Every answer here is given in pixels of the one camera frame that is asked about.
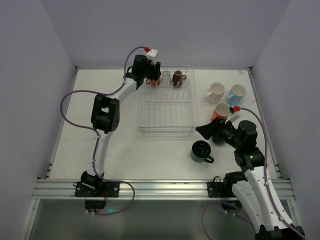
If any pink ceramic mug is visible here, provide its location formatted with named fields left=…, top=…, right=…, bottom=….
left=145, top=77, right=162, bottom=87

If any orange ceramic mug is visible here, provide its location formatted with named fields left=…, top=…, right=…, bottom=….
left=211, top=102, right=230, bottom=121

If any dark green ceramic mug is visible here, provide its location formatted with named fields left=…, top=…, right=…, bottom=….
left=190, top=140, right=215, bottom=164

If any white faceted ceramic mug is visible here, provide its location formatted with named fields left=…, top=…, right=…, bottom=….
left=205, top=82, right=225, bottom=104

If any light blue ceramic mug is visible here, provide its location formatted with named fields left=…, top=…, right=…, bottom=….
left=226, top=84, right=247, bottom=106

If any blue round ceramic mug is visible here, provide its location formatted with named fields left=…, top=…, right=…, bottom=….
left=212, top=137, right=225, bottom=145

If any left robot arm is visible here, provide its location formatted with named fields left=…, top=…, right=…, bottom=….
left=80, top=49, right=161, bottom=191

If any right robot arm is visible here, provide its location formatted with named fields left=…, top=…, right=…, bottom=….
left=196, top=117, right=306, bottom=240

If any clear drinking glass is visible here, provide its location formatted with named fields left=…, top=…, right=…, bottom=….
left=161, top=70, right=172, bottom=87

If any dark brown ceramic mug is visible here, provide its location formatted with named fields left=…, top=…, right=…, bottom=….
left=171, top=70, right=187, bottom=88

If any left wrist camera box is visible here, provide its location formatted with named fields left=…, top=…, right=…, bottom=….
left=145, top=48, right=159, bottom=65

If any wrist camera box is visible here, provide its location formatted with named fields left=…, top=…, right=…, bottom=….
left=145, top=48, right=159, bottom=65
left=226, top=105, right=241, bottom=123

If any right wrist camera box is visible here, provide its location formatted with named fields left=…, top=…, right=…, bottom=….
left=226, top=105, right=241, bottom=123

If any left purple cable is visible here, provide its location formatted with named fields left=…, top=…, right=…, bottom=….
left=60, top=46, right=151, bottom=216

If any white wire dish rack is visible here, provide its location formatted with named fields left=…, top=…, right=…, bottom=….
left=137, top=65, right=199, bottom=134

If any right black base bracket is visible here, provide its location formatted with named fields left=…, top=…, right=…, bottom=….
left=206, top=171, right=248, bottom=198

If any black base bracket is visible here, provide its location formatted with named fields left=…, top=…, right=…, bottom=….
left=72, top=181, right=120, bottom=213
left=206, top=171, right=248, bottom=198

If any left black base bracket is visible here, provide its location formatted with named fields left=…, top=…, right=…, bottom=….
left=72, top=181, right=120, bottom=213

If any aluminium mounting rail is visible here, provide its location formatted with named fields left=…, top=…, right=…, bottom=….
left=32, top=178, right=296, bottom=201

